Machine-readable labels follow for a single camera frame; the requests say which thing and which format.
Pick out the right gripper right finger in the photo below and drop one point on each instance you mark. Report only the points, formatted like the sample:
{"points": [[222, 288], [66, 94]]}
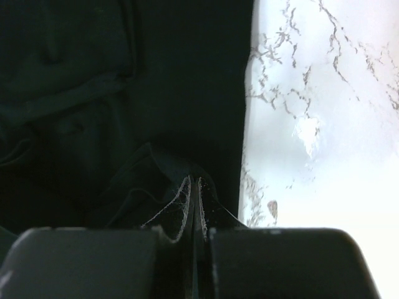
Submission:
{"points": [[234, 261]]}

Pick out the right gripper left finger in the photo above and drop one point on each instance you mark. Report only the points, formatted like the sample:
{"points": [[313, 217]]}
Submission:
{"points": [[153, 261]]}

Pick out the black t shirt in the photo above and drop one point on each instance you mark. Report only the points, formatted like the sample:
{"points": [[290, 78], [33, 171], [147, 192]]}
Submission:
{"points": [[106, 106]]}

